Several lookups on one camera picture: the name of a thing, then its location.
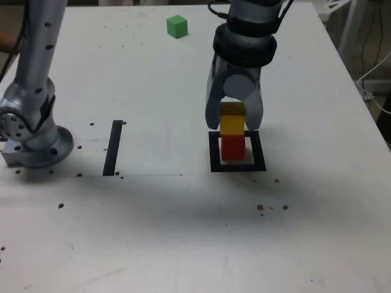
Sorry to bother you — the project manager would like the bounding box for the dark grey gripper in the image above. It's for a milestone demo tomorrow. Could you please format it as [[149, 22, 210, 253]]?
[[204, 54, 266, 132]]

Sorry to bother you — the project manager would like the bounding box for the yellow cube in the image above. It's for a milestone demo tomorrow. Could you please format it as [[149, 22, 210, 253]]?
[[219, 102, 247, 137]]

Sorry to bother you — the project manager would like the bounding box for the red cube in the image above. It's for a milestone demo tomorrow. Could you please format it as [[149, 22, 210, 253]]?
[[221, 134, 246, 162]]

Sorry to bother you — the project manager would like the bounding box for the green cube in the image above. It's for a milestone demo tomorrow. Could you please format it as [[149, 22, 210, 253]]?
[[166, 14, 188, 40]]

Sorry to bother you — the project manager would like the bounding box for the black tape square outline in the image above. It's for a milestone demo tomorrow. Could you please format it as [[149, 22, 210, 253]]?
[[208, 130, 267, 173]]

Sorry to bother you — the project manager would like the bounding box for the black tape strip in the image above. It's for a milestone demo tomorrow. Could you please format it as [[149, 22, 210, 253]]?
[[102, 120, 123, 177]]

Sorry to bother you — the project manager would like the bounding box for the white plastic chair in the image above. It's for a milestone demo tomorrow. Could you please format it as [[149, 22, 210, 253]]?
[[316, 0, 352, 23]]

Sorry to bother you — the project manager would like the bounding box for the white metal frame leg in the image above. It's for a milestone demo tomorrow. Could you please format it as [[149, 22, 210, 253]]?
[[337, 0, 366, 54]]

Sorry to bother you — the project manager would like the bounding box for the white cable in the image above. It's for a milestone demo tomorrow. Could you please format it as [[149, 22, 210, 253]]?
[[356, 51, 391, 115]]

